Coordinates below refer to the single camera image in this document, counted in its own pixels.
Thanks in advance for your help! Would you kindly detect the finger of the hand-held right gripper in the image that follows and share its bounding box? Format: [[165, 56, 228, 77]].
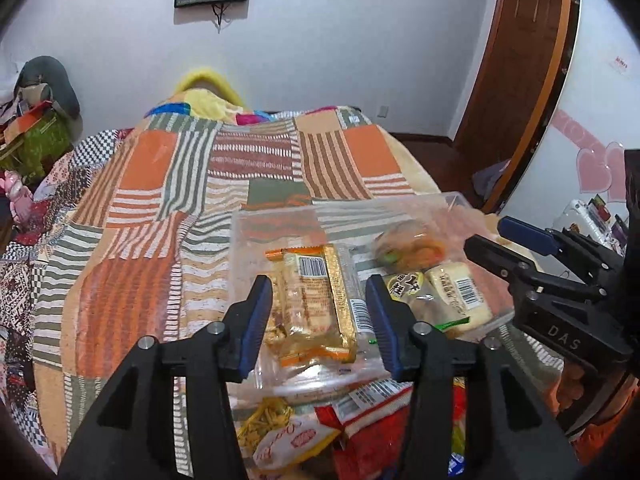
[[463, 234, 604, 302], [497, 215, 622, 287]]

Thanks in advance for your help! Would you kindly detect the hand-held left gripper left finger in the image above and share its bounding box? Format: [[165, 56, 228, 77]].
[[59, 275, 274, 480]]

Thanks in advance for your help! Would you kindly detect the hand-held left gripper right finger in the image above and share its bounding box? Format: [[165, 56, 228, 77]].
[[364, 275, 584, 480]]

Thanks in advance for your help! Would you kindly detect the clear plastic container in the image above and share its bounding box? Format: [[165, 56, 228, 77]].
[[231, 191, 516, 402]]

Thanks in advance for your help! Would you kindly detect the person's right hand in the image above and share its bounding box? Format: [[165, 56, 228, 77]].
[[560, 360, 599, 414]]

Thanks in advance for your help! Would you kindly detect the clear barcode snack packet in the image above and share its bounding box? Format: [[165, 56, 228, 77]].
[[340, 246, 381, 347]]

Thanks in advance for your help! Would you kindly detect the yellow label brown snack packet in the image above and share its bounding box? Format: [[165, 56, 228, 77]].
[[382, 270, 437, 323]]

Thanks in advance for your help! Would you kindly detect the pale bread packet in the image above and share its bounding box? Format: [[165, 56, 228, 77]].
[[424, 262, 494, 339]]

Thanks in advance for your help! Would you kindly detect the white box of bottles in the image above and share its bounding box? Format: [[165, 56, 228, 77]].
[[552, 198, 629, 257]]

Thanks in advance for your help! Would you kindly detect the purple cloth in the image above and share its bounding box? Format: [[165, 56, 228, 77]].
[[472, 160, 512, 199]]

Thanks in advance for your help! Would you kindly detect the round orange green snack packet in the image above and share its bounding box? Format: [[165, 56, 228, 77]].
[[373, 222, 447, 267]]

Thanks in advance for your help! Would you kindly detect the pink heart sticker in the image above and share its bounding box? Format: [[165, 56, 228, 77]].
[[550, 108, 629, 203]]

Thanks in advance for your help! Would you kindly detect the yellow noodle snack packet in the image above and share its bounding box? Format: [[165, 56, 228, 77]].
[[235, 397, 297, 457]]

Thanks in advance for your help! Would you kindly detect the white red snack packet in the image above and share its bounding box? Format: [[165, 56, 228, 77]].
[[252, 412, 342, 472]]

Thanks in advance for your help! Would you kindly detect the colourful snack packet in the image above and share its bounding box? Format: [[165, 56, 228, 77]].
[[449, 379, 470, 479]]

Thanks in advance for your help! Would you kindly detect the patchwork blanket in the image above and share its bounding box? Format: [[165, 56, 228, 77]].
[[0, 102, 567, 467]]

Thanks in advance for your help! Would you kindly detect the wooden door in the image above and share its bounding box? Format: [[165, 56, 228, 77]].
[[452, 0, 584, 212]]

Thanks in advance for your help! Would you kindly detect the yellow pillow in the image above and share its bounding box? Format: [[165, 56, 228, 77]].
[[172, 67, 252, 111]]

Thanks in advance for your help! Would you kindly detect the pink plush toy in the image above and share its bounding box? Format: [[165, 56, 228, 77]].
[[0, 170, 37, 227]]

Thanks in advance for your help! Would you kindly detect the grey cloth bag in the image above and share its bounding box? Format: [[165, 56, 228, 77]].
[[17, 55, 84, 132]]

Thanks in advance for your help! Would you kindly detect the black monitor cable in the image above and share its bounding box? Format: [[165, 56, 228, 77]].
[[212, 2, 234, 34]]

